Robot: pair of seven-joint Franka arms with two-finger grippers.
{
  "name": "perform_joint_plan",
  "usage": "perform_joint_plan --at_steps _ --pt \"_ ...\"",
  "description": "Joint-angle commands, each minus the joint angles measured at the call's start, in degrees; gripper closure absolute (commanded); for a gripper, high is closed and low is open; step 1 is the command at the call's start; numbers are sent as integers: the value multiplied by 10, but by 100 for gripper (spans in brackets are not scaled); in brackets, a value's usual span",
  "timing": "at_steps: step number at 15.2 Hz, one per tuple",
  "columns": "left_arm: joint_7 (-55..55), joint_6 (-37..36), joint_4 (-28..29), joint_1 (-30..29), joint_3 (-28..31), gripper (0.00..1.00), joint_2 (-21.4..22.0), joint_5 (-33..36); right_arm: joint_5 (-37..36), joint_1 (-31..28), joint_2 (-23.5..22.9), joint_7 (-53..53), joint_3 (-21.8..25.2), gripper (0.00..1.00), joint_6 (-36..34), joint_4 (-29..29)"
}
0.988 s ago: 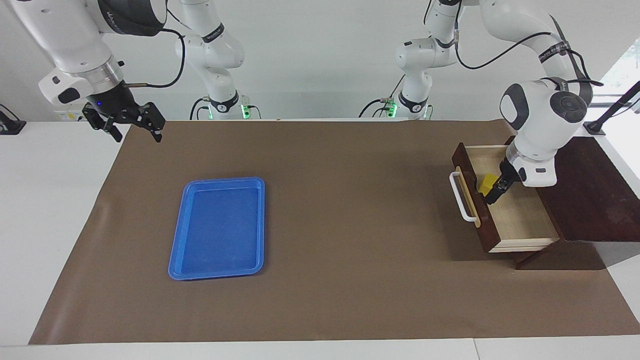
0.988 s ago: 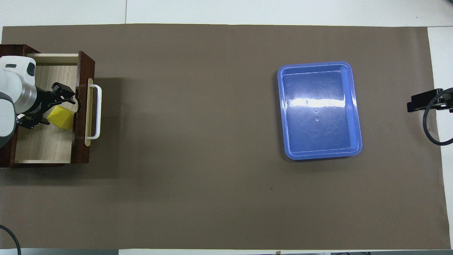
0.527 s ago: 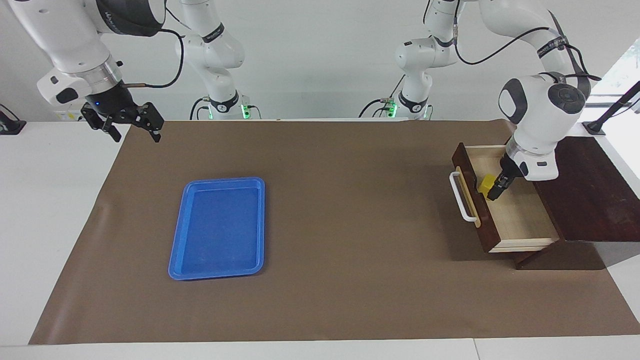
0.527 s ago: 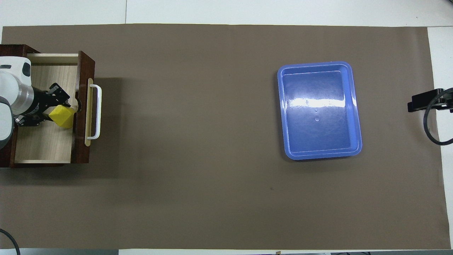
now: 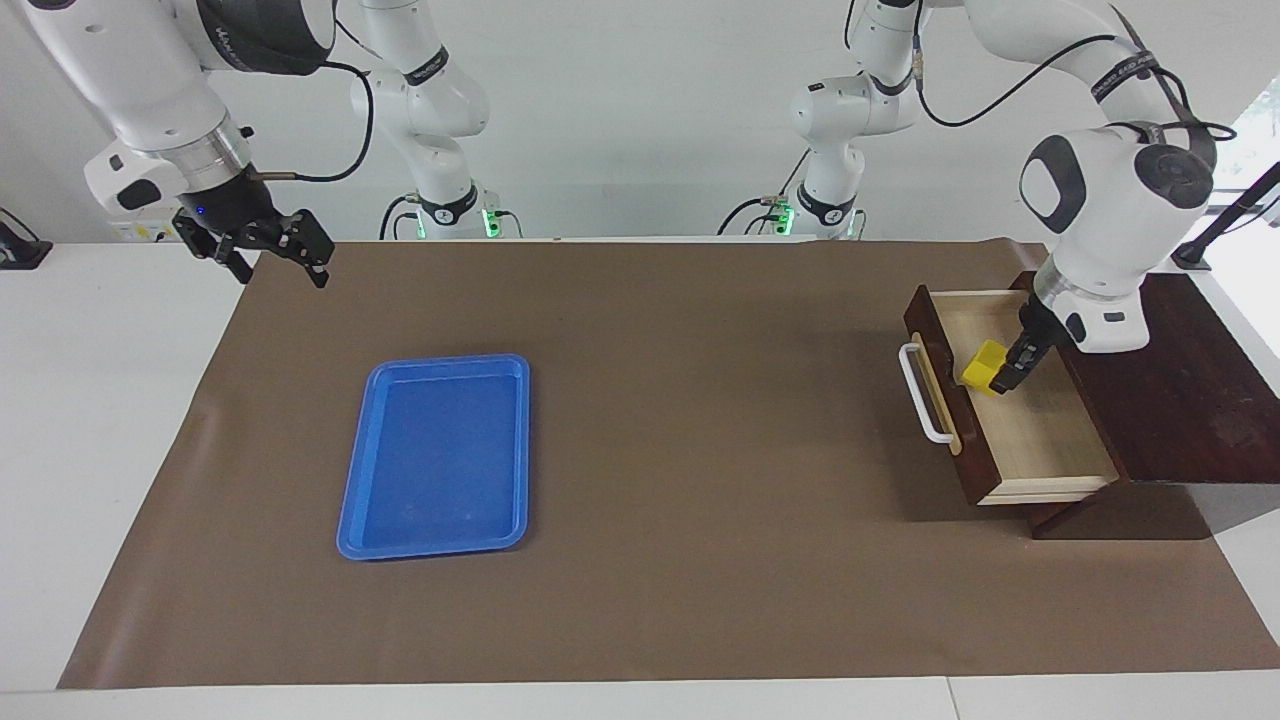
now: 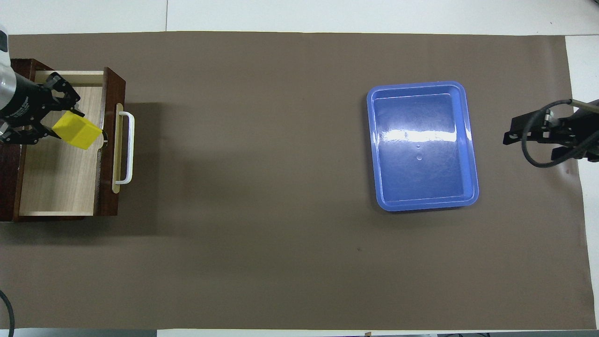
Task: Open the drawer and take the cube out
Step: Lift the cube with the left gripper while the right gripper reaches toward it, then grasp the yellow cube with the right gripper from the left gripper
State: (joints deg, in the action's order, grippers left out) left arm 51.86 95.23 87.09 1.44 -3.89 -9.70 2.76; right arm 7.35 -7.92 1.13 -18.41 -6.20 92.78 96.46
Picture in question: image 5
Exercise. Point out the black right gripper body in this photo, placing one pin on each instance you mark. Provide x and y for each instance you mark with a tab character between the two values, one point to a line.
228	205

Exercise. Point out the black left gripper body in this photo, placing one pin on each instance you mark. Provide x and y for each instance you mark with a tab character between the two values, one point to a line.
1040	325

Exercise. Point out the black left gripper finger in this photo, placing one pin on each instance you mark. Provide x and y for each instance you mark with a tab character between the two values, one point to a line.
1020	365

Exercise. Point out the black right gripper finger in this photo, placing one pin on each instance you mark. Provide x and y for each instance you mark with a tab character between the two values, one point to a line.
310	240
208	243

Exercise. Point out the yellow cube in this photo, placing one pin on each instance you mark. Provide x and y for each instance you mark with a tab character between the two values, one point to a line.
982	368

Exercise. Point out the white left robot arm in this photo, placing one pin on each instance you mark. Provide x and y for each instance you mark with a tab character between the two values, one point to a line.
1110	200

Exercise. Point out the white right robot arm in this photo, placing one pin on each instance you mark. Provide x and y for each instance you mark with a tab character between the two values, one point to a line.
140	70

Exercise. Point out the dark wooden drawer cabinet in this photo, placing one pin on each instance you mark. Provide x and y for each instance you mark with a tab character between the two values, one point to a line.
1200	400

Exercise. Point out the black stand base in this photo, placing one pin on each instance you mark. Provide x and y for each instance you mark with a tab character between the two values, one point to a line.
20	250

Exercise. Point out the black stand with pole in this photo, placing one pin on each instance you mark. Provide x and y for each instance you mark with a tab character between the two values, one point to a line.
1235	210

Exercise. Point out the blue plastic tray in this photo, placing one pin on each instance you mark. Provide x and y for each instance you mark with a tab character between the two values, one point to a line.
440	460

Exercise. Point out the brown table mat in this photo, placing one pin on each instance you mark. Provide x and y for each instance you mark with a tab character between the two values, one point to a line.
700	450

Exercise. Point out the white wall socket box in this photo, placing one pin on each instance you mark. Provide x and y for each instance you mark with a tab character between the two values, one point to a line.
135	232

